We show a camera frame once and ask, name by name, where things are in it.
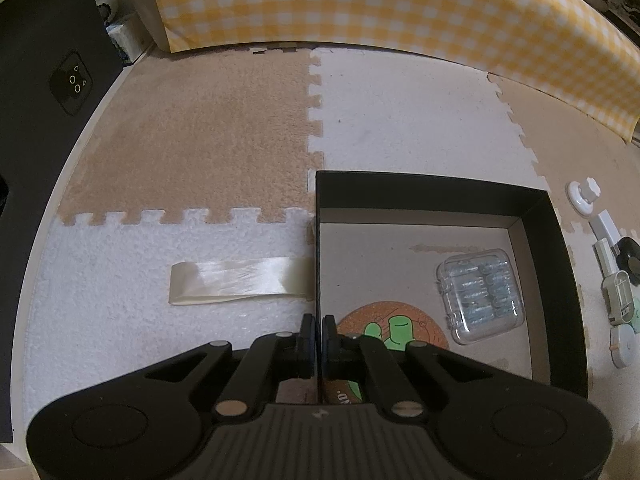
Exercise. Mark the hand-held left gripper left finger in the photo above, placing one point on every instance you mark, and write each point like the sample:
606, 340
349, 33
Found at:
308, 332

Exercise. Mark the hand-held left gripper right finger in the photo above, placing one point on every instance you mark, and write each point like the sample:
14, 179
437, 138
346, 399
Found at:
330, 332

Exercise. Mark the clear plastic case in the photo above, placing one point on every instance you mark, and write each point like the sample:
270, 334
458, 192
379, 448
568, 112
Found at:
480, 295

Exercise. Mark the black cardboard box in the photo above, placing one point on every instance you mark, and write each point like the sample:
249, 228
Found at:
555, 260

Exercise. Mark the grey and white handheld device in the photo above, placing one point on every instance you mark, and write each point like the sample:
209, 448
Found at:
620, 295

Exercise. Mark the white charger plug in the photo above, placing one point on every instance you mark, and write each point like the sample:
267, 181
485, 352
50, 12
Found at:
605, 225

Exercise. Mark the white round gadget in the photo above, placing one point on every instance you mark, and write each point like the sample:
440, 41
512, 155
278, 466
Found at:
625, 347

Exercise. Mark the green round tape measure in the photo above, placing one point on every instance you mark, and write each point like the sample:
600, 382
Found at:
636, 312

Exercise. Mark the cork coaster with green cactus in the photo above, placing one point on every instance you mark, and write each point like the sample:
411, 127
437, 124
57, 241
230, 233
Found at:
352, 321

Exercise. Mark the clear tape strip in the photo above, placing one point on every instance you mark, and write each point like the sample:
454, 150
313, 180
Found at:
235, 280

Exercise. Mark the white foam mat tile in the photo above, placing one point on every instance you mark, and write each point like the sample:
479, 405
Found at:
410, 120
110, 285
610, 400

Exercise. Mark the tan foam mat tile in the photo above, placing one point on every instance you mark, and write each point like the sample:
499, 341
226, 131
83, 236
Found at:
200, 135
575, 135

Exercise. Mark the white round knob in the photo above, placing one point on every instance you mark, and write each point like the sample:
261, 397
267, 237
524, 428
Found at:
582, 195

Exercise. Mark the black cabinet panel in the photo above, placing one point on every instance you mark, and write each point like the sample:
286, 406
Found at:
35, 160

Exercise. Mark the yellow checked cloth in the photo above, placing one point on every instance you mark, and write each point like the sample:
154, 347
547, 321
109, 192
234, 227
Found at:
350, 0

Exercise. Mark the tissue pack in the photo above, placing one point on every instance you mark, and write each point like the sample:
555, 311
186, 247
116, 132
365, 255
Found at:
122, 37

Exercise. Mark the white fabric bag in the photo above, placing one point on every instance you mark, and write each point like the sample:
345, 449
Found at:
142, 5

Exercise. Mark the small dark plush toy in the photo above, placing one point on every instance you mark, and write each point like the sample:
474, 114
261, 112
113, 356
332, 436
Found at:
106, 10

